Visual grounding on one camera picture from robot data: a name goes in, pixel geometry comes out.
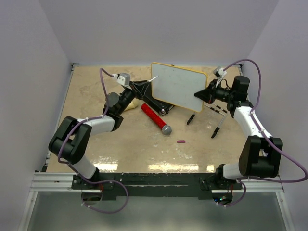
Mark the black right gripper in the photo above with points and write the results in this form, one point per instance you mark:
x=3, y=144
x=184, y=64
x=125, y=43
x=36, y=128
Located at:
x=208, y=95

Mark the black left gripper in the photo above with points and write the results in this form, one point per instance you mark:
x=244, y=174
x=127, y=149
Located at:
x=141, y=85

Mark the yellow framed whiteboard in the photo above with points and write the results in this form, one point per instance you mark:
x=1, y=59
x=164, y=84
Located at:
x=177, y=85

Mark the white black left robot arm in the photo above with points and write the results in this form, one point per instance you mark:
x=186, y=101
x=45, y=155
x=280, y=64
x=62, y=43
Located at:
x=70, y=140

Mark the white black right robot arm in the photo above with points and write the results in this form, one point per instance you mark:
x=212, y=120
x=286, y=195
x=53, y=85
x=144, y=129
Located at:
x=258, y=158

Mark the black whiteboard stand foot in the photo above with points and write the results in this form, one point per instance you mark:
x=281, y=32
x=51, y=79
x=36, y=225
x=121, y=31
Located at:
x=191, y=118

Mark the black ribbed carrying case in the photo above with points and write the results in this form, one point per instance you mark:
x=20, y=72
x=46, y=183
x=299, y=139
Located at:
x=162, y=108

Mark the red glitter microphone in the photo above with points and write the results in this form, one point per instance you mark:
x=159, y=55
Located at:
x=166, y=129

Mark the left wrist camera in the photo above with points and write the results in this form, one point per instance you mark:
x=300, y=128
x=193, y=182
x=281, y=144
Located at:
x=122, y=78

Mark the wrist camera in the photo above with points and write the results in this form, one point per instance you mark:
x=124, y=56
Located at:
x=219, y=72
x=122, y=78

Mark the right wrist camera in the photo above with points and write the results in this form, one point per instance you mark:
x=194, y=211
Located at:
x=219, y=72

